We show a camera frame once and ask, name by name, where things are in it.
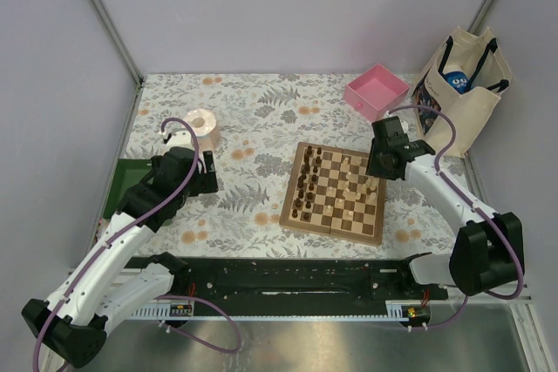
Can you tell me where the peach toilet paper roll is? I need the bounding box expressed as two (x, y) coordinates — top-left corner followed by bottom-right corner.
(184, 109), (221, 152)

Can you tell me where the wooden chess board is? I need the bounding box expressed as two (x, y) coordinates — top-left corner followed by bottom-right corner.
(280, 142), (386, 246)

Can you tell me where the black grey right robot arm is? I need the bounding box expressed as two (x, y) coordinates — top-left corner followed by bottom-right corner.
(366, 117), (525, 300)

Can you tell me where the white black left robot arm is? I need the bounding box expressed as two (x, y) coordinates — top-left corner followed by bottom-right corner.
(22, 147), (218, 369)

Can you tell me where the green open box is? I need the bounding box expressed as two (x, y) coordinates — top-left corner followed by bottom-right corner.
(102, 159), (152, 220)

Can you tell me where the pink open box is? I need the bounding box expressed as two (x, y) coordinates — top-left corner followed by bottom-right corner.
(344, 64), (409, 122)

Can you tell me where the blue white bottle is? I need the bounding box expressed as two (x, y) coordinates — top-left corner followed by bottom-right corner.
(442, 64), (470, 94)

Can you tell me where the floral table mat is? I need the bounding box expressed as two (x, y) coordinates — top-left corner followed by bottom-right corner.
(122, 74), (454, 259)

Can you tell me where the cream canvas tote bag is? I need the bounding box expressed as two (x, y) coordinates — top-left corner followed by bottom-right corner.
(412, 28), (512, 158)

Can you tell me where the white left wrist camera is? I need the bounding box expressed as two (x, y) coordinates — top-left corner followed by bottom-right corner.
(159, 128), (195, 154)

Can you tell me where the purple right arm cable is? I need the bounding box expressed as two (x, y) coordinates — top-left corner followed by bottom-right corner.
(387, 105), (527, 301)

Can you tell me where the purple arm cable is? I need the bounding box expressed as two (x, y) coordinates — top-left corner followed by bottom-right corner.
(387, 105), (527, 301)
(32, 117), (204, 372)

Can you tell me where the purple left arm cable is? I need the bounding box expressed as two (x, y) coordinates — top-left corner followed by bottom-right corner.
(32, 117), (204, 372)

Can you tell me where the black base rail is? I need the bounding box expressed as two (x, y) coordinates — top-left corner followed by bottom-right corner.
(126, 254), (450, 308)

